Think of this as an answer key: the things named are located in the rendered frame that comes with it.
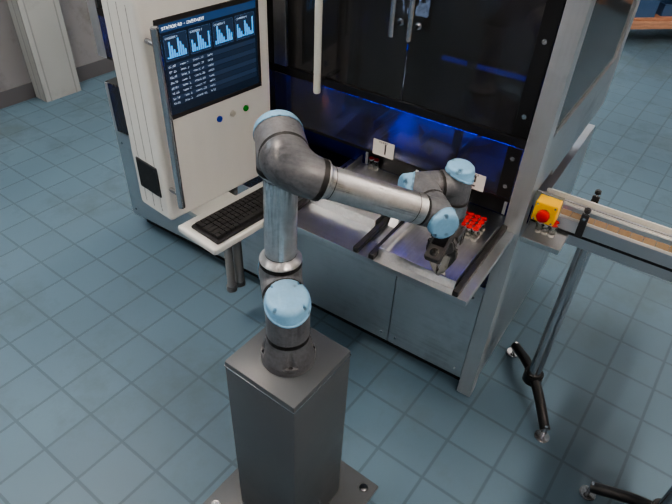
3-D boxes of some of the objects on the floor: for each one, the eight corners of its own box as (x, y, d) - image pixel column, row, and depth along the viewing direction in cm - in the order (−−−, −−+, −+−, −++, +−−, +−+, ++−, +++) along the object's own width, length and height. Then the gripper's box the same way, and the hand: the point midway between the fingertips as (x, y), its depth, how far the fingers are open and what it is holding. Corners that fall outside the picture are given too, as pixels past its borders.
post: (462, 381, 253) (644, -252, 120) (475, 387, 251) (675, -251, 118) (456, 390, 249) (638, -254, 116) (469, 397, 247) (669, -253, 113)
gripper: (474, 210, 157) (460, 268, 171) (444, 199, 161) (433, 257, 175) (461, 225, 152) (448, 284, 165) (430, 213, 155) (420, 272, 169)
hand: (436, 272), depth 167 cm, fingers closed
